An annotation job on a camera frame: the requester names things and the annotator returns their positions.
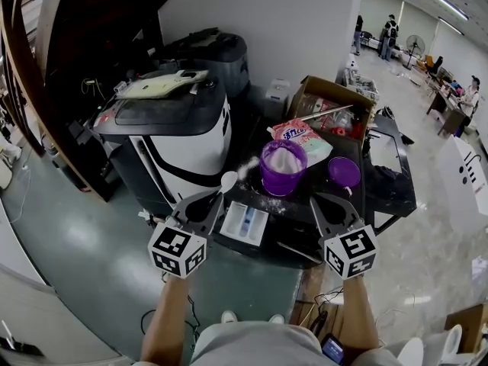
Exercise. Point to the person's right shoe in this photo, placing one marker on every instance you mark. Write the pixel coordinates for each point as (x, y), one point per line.
(276, 318)

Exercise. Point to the black smartphone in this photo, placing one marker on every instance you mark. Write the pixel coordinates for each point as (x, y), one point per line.
(331, 351)

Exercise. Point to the white and black robot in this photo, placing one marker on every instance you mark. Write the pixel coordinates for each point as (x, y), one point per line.
(183, 155)

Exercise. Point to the white detergent drawer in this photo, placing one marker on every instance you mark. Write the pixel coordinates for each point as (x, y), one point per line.
(244, 223)

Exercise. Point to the red plastic spool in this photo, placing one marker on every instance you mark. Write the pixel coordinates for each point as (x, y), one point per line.
(337, 132)

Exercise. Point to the person's grey shirt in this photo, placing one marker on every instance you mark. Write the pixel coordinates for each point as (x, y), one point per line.
(259, 345)

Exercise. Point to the person's left forearm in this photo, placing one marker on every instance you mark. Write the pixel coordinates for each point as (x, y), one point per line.
(167, 318)

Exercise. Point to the white panel with black marks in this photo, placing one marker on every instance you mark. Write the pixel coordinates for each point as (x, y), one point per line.
(457, 193)

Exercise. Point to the purple bucket lid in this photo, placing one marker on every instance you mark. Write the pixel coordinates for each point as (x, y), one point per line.
(344, 172)

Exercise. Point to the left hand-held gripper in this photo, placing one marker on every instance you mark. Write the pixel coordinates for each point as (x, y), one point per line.
(177, 252)

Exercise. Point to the cream plastic cover panel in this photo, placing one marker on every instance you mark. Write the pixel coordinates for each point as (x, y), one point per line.
(156, 88)

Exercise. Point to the person's shoe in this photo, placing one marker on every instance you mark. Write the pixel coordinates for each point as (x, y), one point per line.
(229, 316)
(276, 318)

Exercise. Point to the purple plastic bucket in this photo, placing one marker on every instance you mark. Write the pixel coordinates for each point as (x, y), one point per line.
(282, 185)

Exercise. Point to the small white appliance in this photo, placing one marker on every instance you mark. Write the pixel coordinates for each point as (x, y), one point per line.
(277, 97)

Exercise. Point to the open cardboard box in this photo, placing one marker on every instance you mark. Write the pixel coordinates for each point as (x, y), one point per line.
(324, 90)

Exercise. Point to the white plastic spoon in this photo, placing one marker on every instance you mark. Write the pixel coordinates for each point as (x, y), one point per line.
(228, 181)

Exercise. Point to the red plastic part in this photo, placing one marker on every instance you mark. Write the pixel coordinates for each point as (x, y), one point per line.
(357, 130)

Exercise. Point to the metal rod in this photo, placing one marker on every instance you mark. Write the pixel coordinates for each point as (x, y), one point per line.
(328, 112)

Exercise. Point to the white toilet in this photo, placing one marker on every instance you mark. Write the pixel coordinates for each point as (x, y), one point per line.
(411, 353)
(450, 345)

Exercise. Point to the brown wooden desk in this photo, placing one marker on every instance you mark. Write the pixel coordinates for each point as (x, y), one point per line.
(448, 114)

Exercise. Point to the pink detergent refill bag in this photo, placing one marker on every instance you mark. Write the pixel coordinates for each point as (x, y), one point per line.
(312, 147)

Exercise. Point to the wooden pallet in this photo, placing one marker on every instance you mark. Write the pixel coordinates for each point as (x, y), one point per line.
(305, 296)

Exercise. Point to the brown cardboard carton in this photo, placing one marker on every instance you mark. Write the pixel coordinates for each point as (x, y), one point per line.
(469, 322)

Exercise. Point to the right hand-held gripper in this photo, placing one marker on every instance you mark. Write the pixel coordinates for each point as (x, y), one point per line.
(350, 252)

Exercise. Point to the person's left shoe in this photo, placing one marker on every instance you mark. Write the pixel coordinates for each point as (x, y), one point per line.
(229, 316)

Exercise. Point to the black frame stand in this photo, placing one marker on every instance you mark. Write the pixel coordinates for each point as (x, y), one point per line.
(389, 193)

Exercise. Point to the black standing fan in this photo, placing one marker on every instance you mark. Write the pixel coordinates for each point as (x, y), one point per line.
(415, 46)

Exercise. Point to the person's right forearm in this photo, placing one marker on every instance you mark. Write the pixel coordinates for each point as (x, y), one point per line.
(360, 315)

